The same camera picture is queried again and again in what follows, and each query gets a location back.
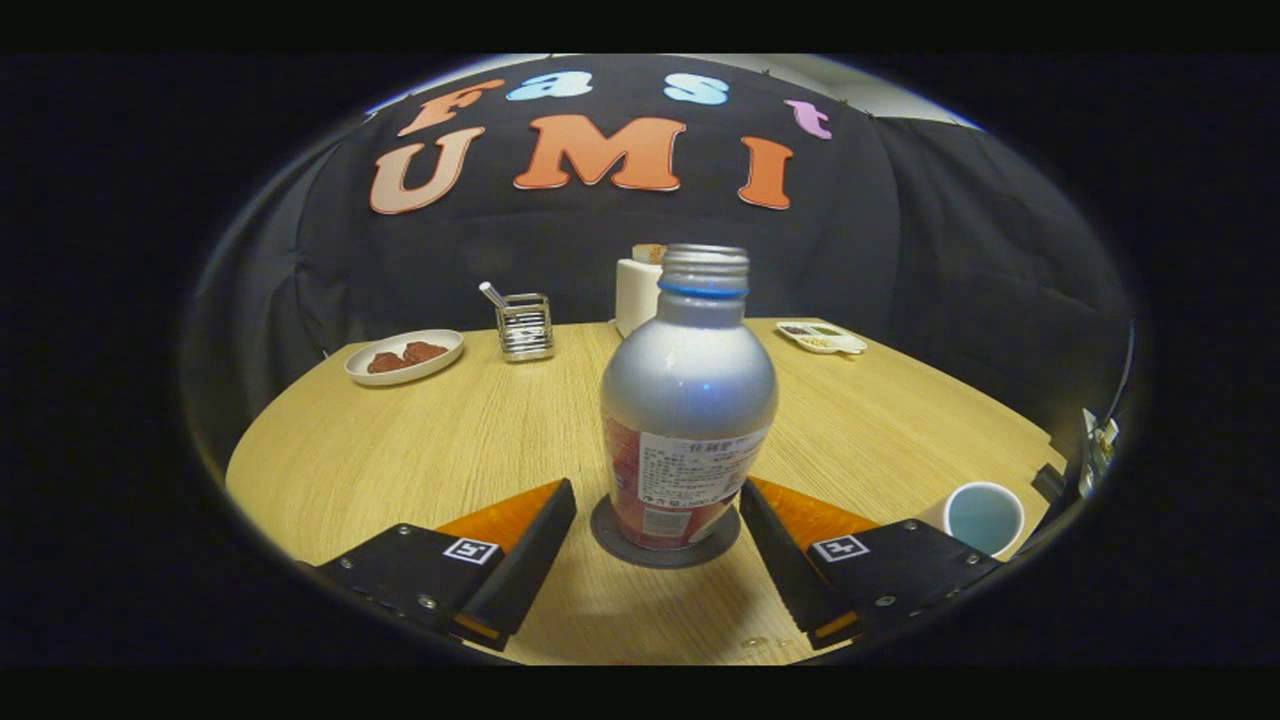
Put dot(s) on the white utensil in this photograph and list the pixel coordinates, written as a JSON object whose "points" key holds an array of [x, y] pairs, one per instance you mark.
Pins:
{"points": [[492, 293]]}

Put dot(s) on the white toaster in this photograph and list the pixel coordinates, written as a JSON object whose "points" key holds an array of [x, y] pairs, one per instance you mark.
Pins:
{"points": [[635, 295]]}

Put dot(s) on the small black block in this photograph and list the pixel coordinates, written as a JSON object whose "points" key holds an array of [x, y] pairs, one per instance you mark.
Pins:
{"points": [[1050, 482]]}

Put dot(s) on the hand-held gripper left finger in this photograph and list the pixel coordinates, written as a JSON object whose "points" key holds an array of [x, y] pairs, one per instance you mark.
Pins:
{"points": [[525, 570]]}

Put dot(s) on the white divided dish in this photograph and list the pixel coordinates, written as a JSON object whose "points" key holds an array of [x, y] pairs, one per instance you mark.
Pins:
{"points": [[822, 340]]}

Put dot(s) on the wooden table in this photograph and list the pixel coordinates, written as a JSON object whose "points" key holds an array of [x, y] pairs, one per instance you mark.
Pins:
{"points": [[450, 450]]}

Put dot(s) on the white cup with blue inside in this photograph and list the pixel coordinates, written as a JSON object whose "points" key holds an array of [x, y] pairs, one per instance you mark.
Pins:
{"points": [[985, 518]]}

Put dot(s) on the red-brown food pieces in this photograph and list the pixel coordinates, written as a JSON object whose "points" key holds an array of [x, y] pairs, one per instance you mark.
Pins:
{"points": [[420, 352]]}

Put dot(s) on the dark brown round coaster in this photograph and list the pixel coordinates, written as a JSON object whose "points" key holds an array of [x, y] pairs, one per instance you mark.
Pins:
{"points": [[606, 537]]}

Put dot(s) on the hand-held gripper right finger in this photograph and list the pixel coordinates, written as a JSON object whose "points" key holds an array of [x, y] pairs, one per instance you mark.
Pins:
{"points": [[785, 565]]}

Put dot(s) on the round white plate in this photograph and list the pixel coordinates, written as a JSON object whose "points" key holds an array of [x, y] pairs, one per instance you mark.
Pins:
{"points": [[440, 365]]}

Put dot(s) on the toast slice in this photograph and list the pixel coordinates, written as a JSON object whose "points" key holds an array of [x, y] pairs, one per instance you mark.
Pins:
{"points": [[648, 253]]}

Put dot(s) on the silver bottle with red label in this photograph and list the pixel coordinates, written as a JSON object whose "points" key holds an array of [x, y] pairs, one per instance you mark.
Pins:
{"points": [[688, 390]]}

